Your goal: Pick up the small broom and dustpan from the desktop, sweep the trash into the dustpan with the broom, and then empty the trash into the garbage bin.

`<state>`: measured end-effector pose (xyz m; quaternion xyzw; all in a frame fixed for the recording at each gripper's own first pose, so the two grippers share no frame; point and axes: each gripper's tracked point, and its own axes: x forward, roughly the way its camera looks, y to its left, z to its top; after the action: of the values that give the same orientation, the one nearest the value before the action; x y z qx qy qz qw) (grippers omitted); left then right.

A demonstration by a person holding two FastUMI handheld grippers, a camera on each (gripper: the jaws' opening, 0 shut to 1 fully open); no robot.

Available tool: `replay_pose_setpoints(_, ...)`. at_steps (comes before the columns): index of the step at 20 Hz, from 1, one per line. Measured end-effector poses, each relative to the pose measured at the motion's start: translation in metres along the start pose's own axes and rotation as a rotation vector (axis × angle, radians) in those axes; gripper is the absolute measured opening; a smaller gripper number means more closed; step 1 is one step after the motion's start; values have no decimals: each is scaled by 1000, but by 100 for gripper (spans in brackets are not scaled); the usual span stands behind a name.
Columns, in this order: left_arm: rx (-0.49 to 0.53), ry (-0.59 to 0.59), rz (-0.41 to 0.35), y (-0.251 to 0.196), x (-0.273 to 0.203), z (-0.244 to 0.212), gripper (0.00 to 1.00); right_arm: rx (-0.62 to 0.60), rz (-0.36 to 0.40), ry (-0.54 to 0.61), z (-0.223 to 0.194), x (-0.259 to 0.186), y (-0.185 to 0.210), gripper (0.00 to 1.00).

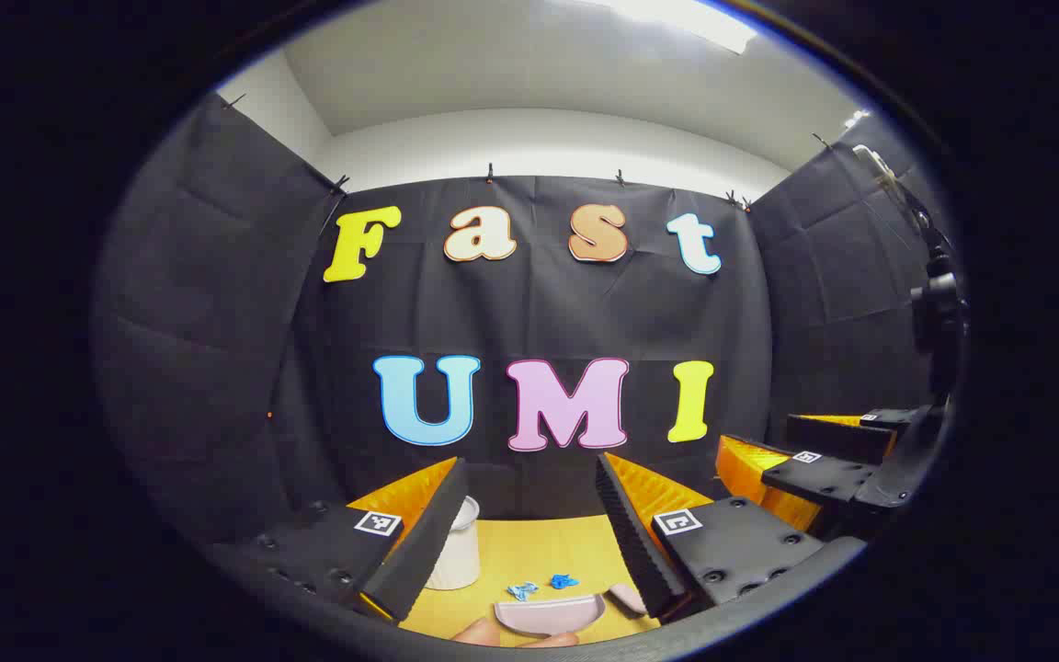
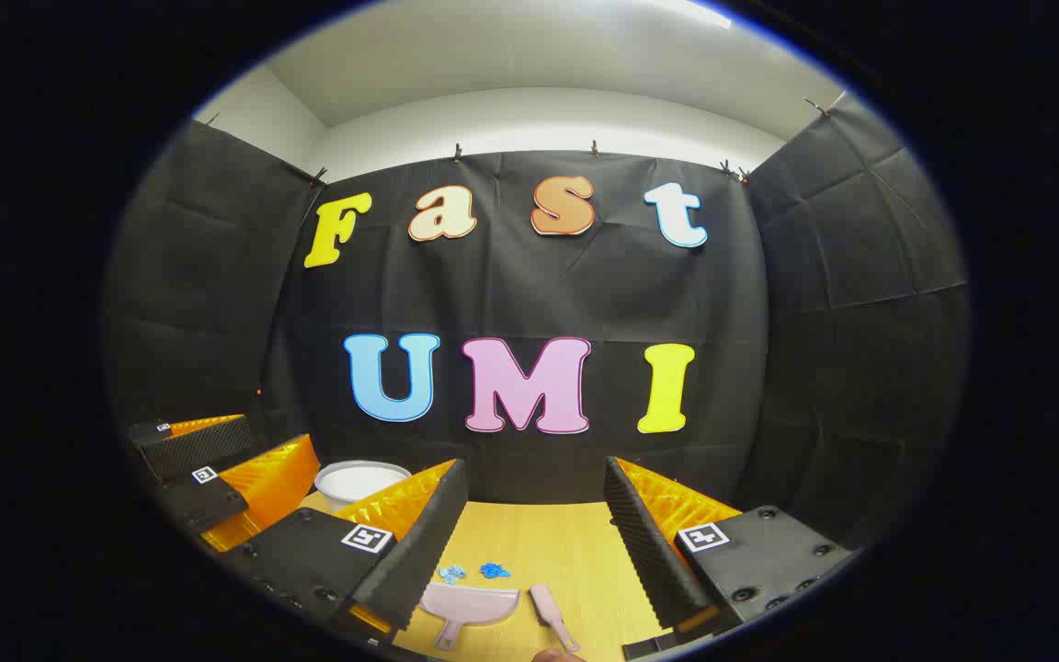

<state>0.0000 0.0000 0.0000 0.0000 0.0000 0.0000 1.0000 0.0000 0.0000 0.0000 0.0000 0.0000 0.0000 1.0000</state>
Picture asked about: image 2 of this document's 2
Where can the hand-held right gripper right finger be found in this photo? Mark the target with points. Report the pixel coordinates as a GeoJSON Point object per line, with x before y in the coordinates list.
{"type": "Point", "coordinates": [649, 542]}

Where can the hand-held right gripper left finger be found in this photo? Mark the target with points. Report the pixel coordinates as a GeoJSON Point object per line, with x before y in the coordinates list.
{"type": "Point", "coordinates": [419, 542]}

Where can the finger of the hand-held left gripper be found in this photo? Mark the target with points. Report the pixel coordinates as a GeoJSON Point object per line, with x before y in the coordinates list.
{"type": "Point", "coordinates": [208, 501]}
{"type": "Point", "coordinates": [199, 446]}

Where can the light blue paper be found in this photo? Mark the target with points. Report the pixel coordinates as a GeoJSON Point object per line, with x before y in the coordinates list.
{"type": "Point", "coordinates": [451, 574]}

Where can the pale pink dustpan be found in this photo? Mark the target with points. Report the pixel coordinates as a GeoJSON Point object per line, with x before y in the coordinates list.
{"type": "Point", "coordinates": [470, 602]}

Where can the dark blue paper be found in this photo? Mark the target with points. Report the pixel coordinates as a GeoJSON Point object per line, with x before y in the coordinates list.
{"type": "Point", "coordinates": [494, 570]}

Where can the white garbage bin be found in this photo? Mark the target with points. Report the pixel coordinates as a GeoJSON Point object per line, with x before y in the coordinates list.
{"type": "Point", "coordinates": [359, 483]}

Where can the pale pink small broom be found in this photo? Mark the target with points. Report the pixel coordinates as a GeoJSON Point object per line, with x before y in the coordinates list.
{"type": "Point", "coordinates": [548, 607]}

